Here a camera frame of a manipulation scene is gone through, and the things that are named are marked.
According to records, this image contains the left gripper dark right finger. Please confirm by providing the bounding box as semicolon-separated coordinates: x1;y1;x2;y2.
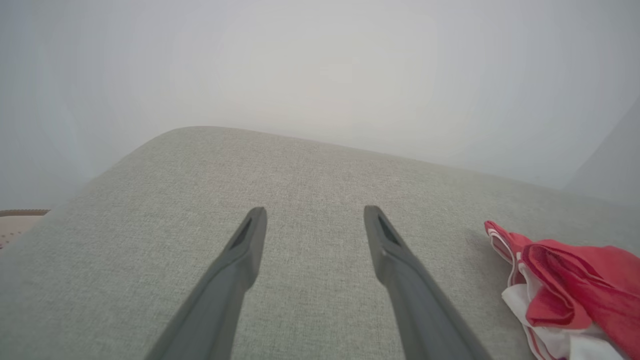
363;205;494;360

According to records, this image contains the red white sports jersey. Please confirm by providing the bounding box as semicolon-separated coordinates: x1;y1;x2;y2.
484;220;640;360

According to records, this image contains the grey fabric sofa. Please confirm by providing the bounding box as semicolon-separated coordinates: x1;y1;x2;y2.
0;126;640;360

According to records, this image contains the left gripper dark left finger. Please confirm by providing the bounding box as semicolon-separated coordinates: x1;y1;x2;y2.
145;207;269;360

